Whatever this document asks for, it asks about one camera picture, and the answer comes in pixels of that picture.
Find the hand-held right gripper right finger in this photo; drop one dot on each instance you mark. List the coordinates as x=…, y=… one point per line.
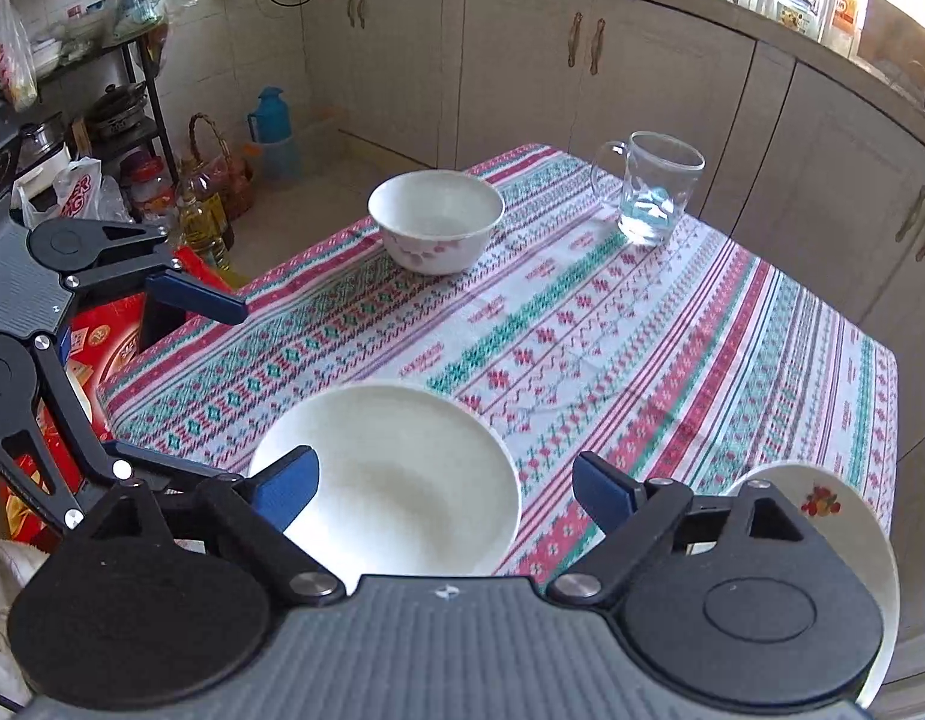
x=605, y=491

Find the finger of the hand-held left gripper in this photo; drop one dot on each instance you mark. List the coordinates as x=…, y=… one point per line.
x=72, y=420
x=199, y=298

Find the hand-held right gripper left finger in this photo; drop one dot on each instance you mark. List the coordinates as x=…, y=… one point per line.
x=289, y=487

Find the plain white bowl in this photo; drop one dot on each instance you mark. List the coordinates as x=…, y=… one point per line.
x=410, y=480

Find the white bowl with pink flowers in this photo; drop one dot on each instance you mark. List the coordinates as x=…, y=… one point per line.
x=432, y=210

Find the white fruit-print deep plate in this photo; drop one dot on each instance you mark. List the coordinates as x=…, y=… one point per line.
x=856, y=517

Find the yellow cooking oil bottle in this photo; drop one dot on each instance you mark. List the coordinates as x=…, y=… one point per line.
x=203, y=225

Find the red cardboard box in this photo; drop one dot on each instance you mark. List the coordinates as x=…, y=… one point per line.
x=106, y=334

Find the white red-print plastic bag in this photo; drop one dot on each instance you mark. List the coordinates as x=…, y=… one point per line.
x=79, y=191

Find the clear plastic jar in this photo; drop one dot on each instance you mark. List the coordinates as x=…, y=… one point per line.
x=151, y=195

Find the brown wicker basket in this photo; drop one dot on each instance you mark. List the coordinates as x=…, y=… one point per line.
x=237, y=187

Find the small metal pot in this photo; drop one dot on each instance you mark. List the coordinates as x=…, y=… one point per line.
x=42, y=136

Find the patterned red green tablecloth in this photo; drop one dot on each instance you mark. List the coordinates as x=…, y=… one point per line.
x=582, y=330

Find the person's white clothing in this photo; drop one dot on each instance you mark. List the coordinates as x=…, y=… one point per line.
x=4, y=577

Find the black metal rack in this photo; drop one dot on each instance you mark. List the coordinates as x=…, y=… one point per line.
x=156, y=112

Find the blue thermos jug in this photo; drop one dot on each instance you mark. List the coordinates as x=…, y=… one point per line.
x=271, y=116

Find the dark cooking pot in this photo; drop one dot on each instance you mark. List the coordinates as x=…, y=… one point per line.
x=117, y=109

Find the clear glass mug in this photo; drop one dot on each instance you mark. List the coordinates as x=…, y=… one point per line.
x=657, y=195

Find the glass jar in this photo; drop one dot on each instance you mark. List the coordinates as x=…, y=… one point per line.
x=796, y=15

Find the orange-label plastic bottle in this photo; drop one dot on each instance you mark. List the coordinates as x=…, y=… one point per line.
x=845, y=11

